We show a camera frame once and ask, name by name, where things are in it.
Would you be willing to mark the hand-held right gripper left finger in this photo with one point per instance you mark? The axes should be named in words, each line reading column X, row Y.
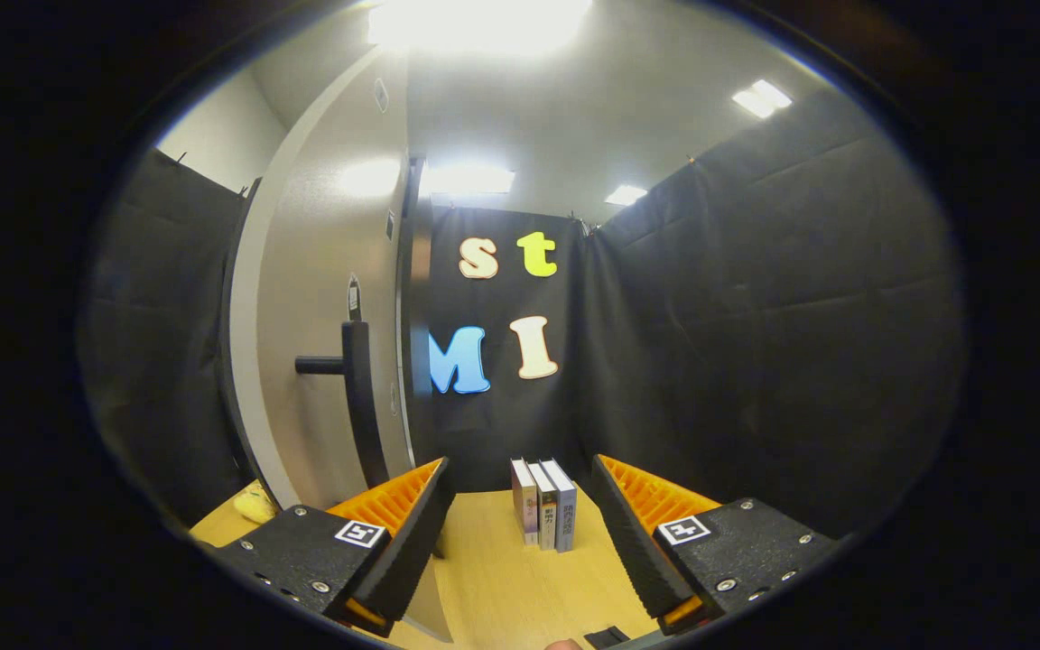
column 412, row 542

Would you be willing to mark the white book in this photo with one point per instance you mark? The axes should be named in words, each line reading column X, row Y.
column 545, row 506

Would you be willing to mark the double ceiling light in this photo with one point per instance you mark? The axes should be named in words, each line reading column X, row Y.
column 762, row 98

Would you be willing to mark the small black clip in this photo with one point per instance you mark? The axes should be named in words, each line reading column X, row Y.
column 606, row 637

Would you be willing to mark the black backdrop cloth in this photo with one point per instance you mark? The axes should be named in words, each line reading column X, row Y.
column 755, row 316

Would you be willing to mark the blue-grey book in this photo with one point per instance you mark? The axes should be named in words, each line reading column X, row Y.
column 565, row 506

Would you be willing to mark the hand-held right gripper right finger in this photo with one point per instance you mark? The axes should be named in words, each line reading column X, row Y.
column 633, row 542

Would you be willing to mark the grey cabinet door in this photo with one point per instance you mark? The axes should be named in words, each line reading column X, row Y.
column 321, row 253

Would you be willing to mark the yellow coaster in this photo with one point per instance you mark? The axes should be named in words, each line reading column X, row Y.
column 255, row 507

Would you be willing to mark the large ceiling light panel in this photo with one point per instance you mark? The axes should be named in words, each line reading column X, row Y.
column 479, row 25

